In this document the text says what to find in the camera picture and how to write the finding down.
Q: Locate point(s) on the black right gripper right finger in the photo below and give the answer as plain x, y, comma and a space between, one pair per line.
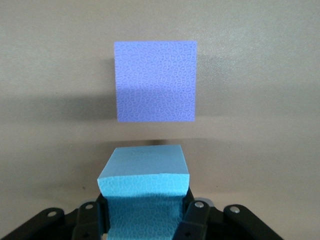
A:
195, 222

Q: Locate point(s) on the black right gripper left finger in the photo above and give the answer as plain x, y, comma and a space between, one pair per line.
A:
91, 222

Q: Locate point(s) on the blue foam block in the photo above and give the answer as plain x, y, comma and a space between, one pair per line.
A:
145, 175

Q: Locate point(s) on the purple foam block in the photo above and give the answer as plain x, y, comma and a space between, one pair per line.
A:
155, 82

